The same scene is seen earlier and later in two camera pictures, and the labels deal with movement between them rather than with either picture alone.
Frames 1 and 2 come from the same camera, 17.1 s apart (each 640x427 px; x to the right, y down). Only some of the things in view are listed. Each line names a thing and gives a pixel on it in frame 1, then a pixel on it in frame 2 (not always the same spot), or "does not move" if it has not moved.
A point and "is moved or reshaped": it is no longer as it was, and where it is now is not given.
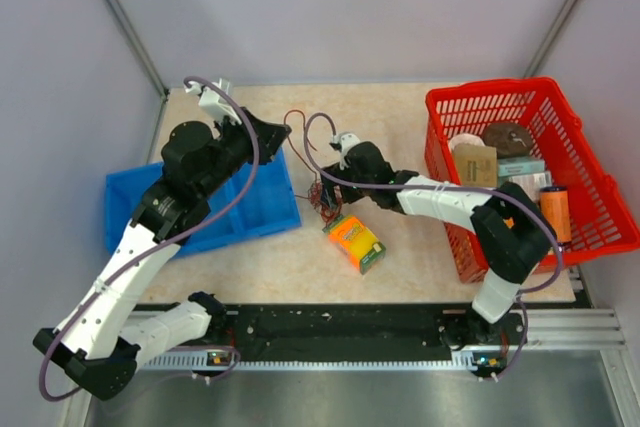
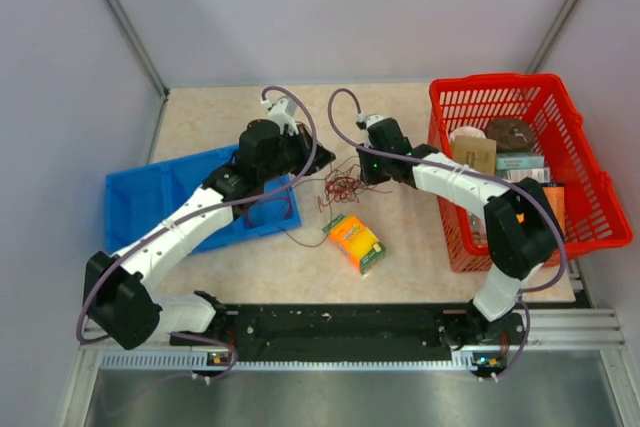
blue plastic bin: x=270 y=204 does not move
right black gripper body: x=350 y=193 → x=375 y=166
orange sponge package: x=356 y=241 does not move
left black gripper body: x=235 y=147 → x=293 y=155
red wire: x=327 y=205 is moved or reshaped
